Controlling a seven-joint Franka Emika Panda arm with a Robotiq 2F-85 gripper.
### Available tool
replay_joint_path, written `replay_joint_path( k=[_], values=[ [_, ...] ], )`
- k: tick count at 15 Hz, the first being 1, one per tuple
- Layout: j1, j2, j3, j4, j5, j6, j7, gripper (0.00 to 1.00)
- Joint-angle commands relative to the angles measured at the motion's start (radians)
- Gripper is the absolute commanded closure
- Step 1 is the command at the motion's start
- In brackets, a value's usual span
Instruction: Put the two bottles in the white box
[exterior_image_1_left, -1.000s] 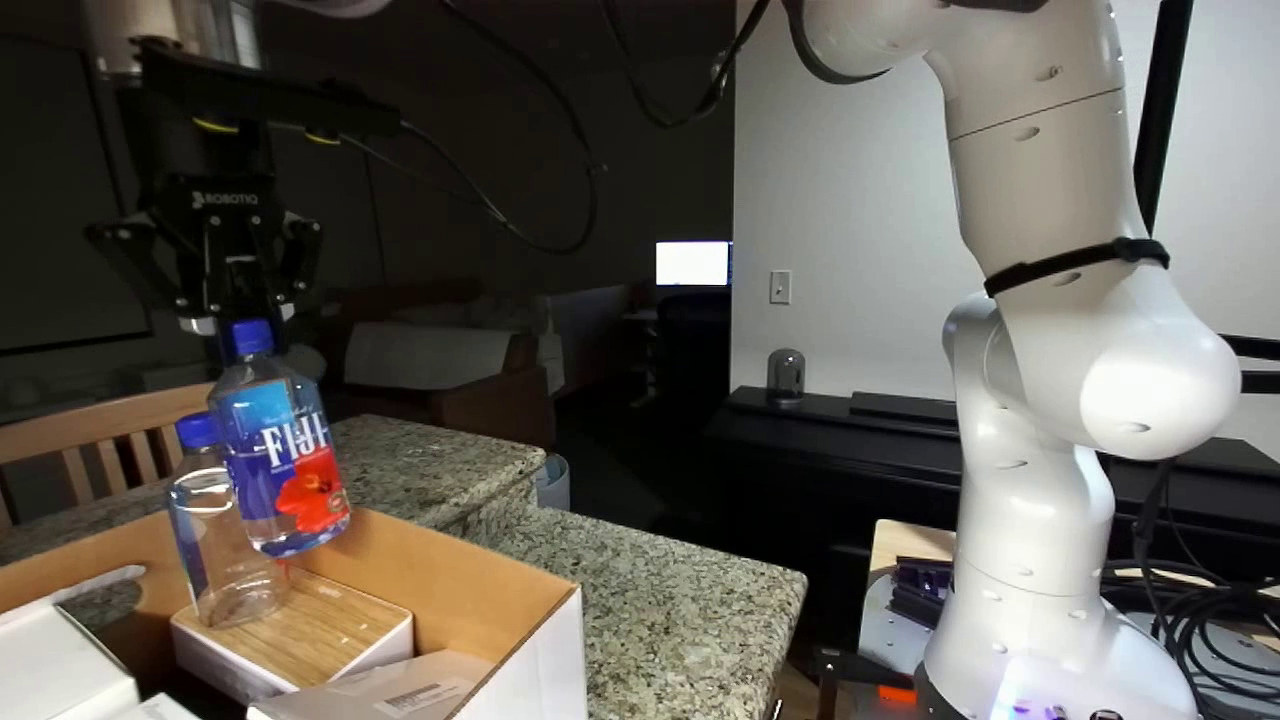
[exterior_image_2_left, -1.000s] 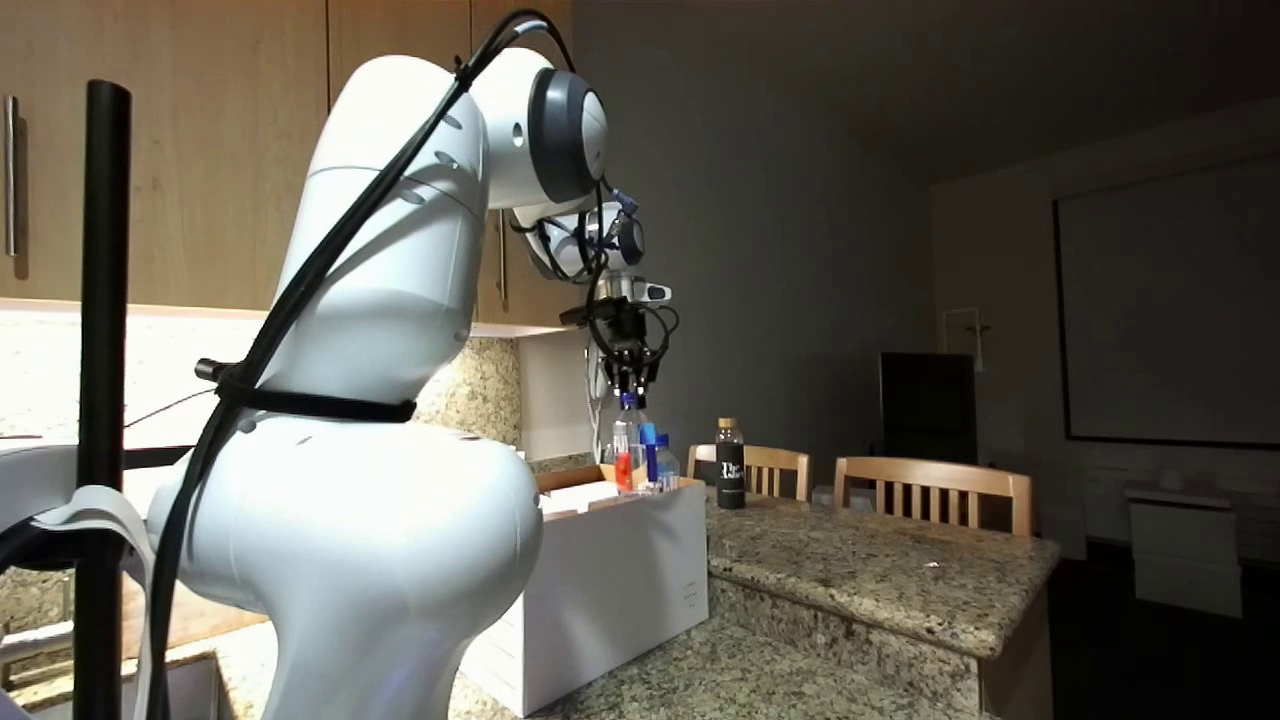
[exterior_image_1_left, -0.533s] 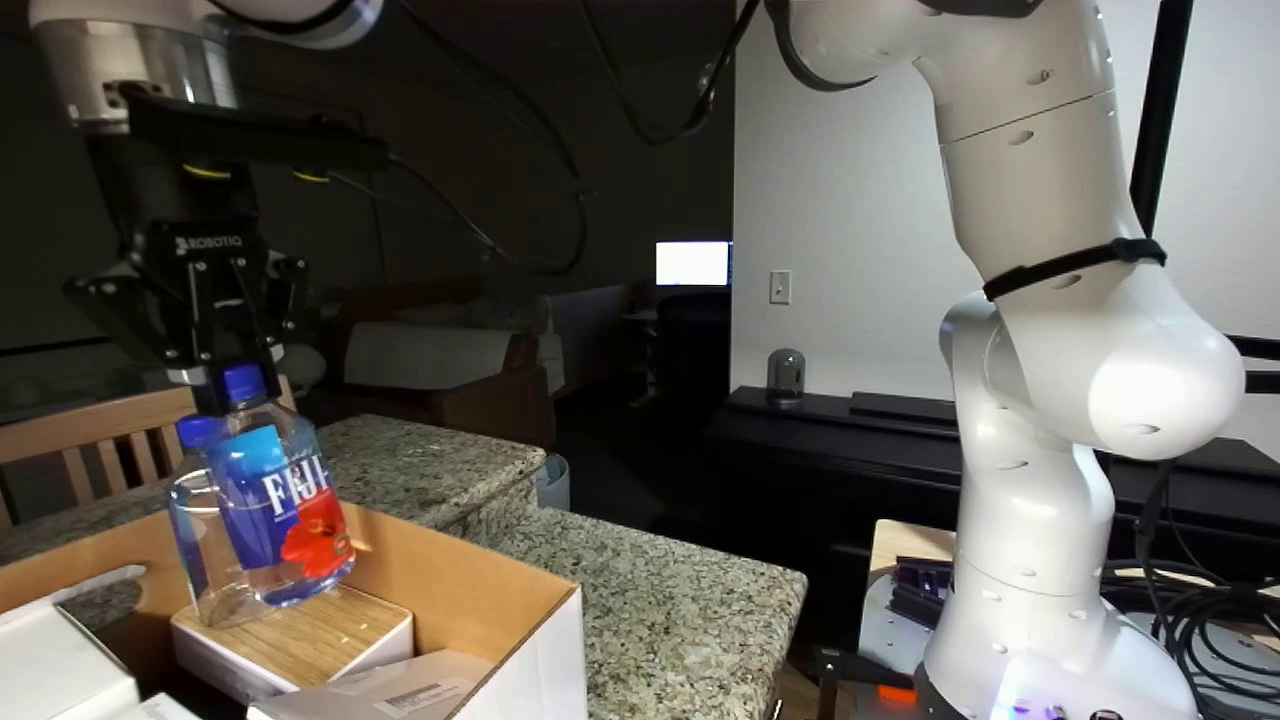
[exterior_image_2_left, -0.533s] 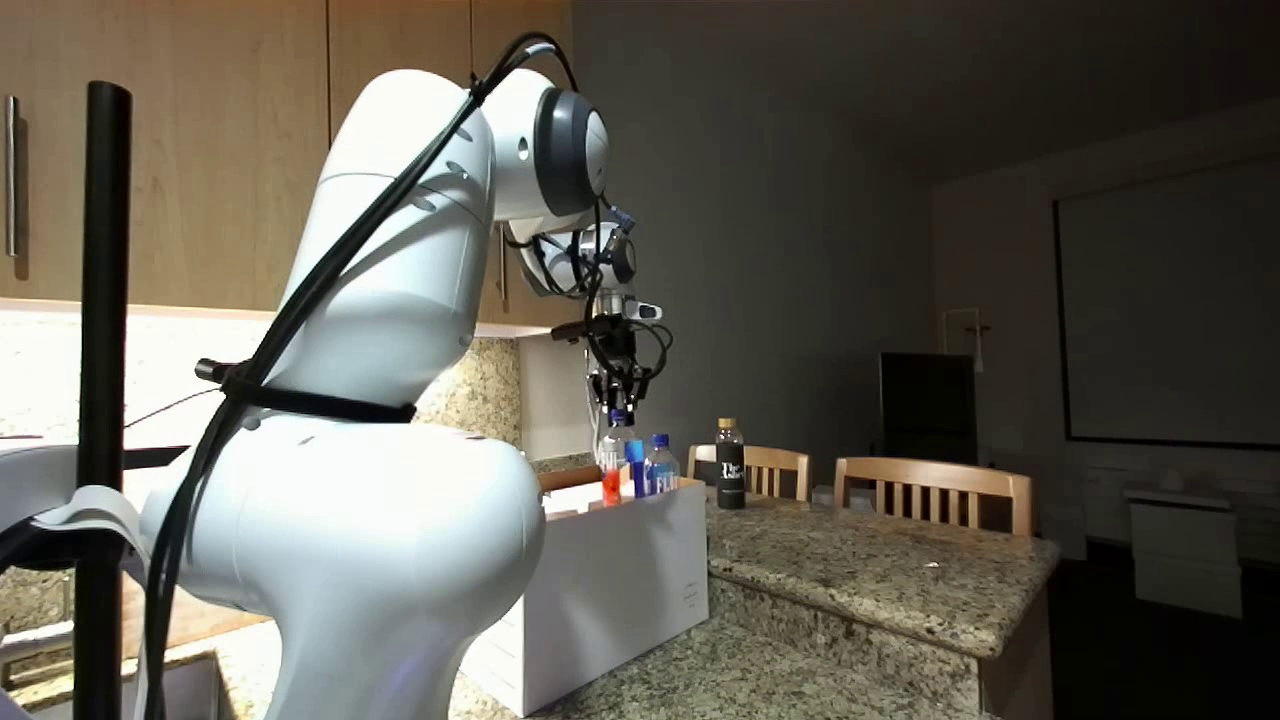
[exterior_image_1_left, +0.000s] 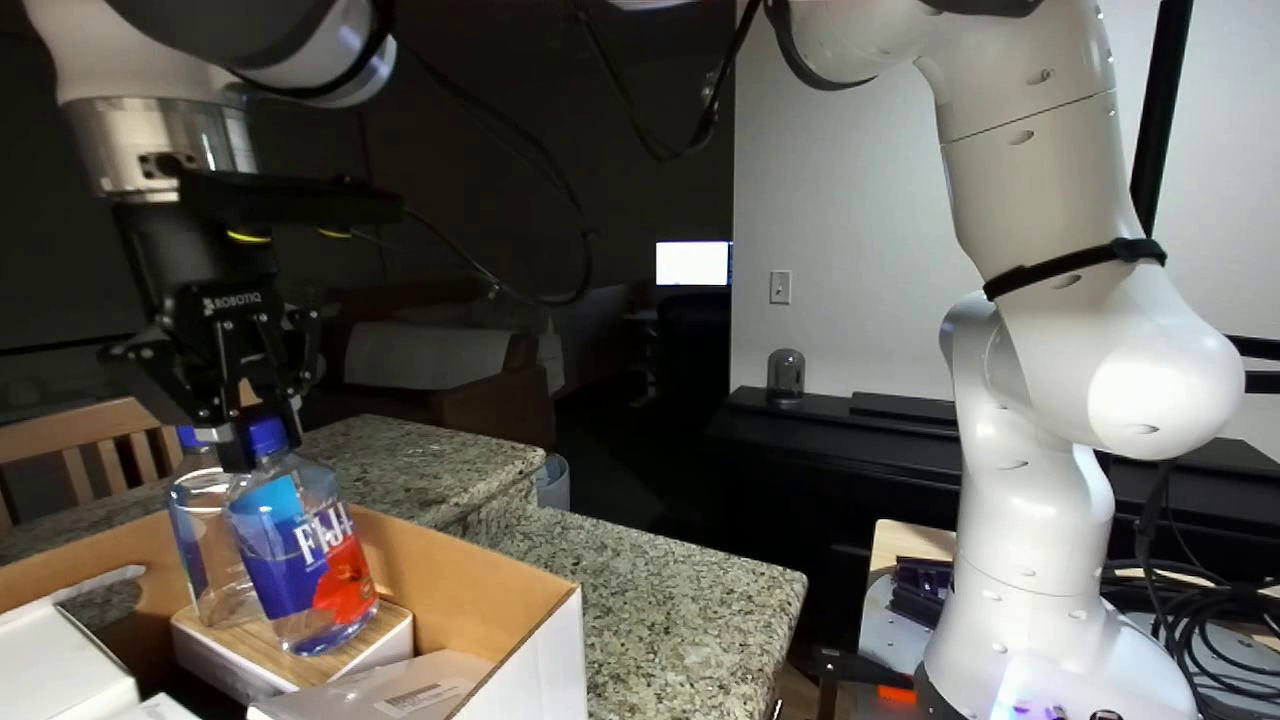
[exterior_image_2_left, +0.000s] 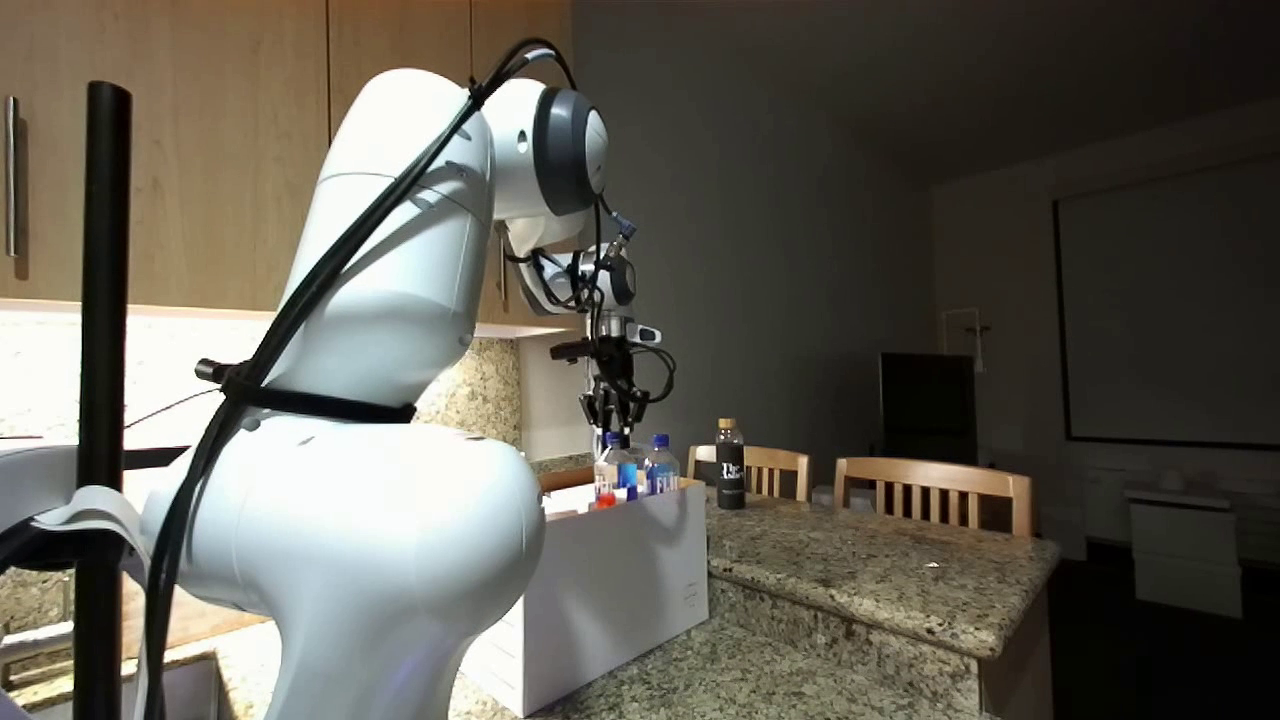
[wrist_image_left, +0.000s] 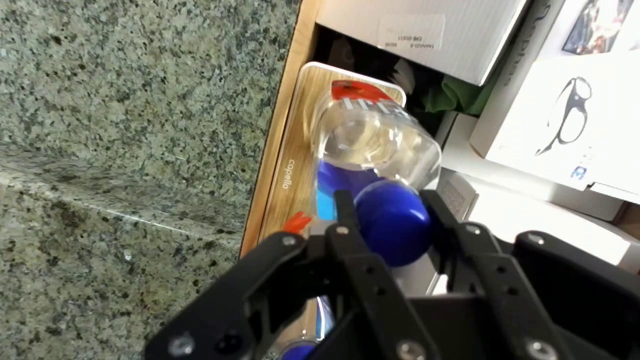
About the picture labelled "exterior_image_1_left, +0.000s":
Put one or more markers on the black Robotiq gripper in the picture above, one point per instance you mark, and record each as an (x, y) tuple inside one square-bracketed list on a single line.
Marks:
[(224, 335)]

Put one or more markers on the Fiji water bottle blue cap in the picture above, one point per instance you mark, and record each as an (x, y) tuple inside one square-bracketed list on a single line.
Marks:
[(300, 547), (199, 532)]

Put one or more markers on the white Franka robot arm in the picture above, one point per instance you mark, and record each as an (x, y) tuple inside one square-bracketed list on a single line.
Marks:
[(1055, 532)]

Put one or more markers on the white box with wooden lid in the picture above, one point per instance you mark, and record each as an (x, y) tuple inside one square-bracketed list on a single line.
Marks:
[(211, 658)]

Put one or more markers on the large white cardboard box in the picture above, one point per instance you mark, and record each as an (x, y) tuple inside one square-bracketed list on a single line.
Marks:
[(534, 665)]

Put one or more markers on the light wooden slat-back chair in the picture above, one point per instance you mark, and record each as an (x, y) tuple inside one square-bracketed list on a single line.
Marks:
[(67, 435)]

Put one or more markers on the white rectangular bin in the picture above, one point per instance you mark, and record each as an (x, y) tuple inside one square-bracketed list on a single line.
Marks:
[(424, 359)]

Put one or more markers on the brown sofa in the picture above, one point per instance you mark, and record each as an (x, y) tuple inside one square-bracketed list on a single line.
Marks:
[(453, 407)]

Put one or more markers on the glowing computer monitor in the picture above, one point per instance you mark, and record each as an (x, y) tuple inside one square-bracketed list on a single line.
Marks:
[(694, 260)]

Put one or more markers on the grey glass jar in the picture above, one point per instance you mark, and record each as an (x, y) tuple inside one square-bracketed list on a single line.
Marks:
[(784, 378)]

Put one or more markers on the black low cabinet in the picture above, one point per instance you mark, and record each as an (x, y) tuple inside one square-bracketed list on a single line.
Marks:
[(827, 463)]

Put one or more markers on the black flat device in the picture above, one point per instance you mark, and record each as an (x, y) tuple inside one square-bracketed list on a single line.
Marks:
[(904, 407)]

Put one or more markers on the small light side table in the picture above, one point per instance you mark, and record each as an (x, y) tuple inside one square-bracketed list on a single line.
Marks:
[(904, 536)]

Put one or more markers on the purple black gadget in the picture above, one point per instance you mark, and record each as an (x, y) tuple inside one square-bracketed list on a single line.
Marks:
[(923, 586)]

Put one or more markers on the small orange part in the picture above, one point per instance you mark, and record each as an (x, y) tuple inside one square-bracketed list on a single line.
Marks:
[(899, 694)]

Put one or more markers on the black stand pole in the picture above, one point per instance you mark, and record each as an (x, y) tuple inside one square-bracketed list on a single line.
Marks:
[(1161, 105)]

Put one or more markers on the black metal bar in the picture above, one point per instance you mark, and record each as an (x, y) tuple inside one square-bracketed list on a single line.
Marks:
[(1261, 347)]

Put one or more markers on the white wall light switch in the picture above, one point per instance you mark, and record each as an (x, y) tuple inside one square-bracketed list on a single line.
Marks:
[(779, 287)]

